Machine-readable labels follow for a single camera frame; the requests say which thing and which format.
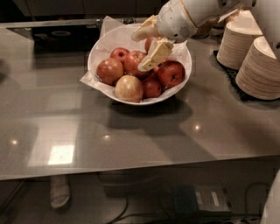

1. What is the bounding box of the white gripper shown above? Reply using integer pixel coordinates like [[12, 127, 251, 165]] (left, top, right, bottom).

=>
[[131, 0, 198, 72]]

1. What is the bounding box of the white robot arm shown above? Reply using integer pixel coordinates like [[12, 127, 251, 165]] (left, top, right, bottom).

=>
[[131, 0, 280, 71]]

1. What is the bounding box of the red apple back right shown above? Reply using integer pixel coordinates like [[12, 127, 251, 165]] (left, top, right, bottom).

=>
[[144, 37, 162, 52]]

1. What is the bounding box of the red apple behind right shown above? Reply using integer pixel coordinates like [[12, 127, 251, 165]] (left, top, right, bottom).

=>
[[152, 58, 171, 74]]

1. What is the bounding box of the small red apple back left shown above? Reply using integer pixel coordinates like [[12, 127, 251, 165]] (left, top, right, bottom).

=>
[[110, 47, 130, 64]]

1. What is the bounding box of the white bowl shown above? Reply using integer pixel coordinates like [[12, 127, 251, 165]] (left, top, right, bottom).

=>
[[87, 23, 193, 106]]

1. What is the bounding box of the dark red apple front centre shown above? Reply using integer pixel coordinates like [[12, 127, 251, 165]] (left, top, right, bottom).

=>
[[143, 74, 162, 99]]

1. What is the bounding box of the pale yellow-red apple front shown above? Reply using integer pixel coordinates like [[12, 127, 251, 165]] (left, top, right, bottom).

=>
[[115, 75, 144, 102]]

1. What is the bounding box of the glass jar with granola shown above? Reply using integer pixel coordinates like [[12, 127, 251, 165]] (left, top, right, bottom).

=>
[[194, 18, 218, 39]]

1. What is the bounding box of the black mat under plates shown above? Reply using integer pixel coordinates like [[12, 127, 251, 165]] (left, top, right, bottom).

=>
[[213, 50, 280, 102]]

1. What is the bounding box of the back stack of paper plates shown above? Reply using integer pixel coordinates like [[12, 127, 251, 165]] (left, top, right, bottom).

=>
[[217, 10, 263, 70]]

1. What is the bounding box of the stack of paper plates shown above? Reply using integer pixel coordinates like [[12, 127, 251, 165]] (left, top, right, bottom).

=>
[[217, 10, 263, 70], [235, 37, 280, 101]]

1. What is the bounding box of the front stack of paper plates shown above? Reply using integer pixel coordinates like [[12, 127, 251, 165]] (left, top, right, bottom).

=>
[[235, 37, 280, 101]]

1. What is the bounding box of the dark box on floor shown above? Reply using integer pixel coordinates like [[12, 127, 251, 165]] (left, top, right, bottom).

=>
[[172, 185, 232, 216]]

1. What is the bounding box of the white sock foot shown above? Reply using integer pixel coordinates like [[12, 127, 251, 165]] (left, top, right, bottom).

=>
[[50, 175, 70, 209]]

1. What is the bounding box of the black cable on floor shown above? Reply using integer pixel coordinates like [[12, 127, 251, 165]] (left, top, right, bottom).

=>
[[104, 182, 272, 224]]

